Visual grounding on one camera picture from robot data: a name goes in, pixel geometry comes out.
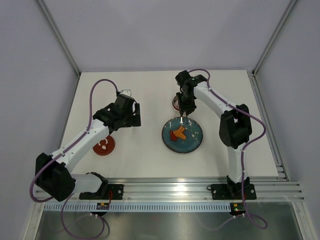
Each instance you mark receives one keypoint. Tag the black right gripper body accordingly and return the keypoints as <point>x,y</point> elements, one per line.
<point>187,103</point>

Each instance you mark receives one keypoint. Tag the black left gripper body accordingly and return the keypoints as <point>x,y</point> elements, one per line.
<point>131,120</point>

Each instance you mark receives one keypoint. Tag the red round lunch box lid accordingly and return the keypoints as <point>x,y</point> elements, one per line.
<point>105,146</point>

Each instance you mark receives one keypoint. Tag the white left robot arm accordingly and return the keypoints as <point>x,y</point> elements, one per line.
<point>53,173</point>

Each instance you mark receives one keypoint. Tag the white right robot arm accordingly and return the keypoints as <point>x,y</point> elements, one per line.
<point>235,125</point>

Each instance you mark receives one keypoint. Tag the orange food piece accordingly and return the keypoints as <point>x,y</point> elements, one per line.
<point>179,133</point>

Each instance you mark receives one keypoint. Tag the blue floral ceramic plate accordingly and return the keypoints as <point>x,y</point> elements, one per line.
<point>193,132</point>

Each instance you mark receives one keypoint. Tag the red food piece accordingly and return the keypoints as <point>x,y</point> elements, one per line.
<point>172,136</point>

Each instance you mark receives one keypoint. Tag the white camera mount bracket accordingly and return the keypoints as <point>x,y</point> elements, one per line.
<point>127,92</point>

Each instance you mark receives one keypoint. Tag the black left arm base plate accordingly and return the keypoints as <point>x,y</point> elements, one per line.
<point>115,191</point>

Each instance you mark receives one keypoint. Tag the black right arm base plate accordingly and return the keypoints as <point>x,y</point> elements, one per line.
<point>225,191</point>

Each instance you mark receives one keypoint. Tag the white slotted cable duct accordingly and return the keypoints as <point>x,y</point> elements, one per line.
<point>149,207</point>

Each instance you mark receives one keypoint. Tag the aluminium front rail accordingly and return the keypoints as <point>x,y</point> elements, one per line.
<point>194,189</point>

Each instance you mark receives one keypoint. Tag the left aluminium frame post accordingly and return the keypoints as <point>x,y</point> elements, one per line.
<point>43,8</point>

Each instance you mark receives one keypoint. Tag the aluminium frame post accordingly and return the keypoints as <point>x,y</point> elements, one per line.
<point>275,35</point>
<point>43,8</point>

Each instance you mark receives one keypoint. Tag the right aluminium frame post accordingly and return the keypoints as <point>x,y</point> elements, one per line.
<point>275,35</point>

